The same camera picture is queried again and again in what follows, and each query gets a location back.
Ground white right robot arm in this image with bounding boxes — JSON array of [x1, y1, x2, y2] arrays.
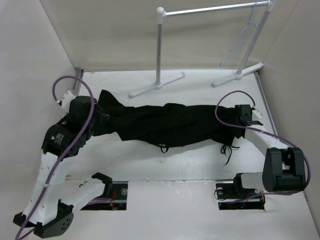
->
[[231, 104, 307, 198]]

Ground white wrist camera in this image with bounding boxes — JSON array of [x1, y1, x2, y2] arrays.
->
[[251, 107, 263, 122], [56, 90, 76, 113]]

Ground white metal clothes rack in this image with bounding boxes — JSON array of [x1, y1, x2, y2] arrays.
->
[[128, 0, 276, 98]]

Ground left aluminium table rail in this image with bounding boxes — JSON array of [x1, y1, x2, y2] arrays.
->
[[71, 66, 85, 94]]

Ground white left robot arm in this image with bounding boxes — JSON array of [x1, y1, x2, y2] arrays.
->
[[13, 91, 113, 239]]

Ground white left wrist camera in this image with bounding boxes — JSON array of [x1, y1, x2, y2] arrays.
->
[[56, 90, 76, 113]]

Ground light blue clothes hanger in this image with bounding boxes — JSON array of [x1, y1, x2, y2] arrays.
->
[[219, 0, 260, 67]]

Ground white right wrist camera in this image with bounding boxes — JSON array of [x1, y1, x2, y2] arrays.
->
[[251, 107, 263, 122]]

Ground black trousers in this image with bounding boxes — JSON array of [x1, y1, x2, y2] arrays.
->
[[93, 90, 245, 153]]

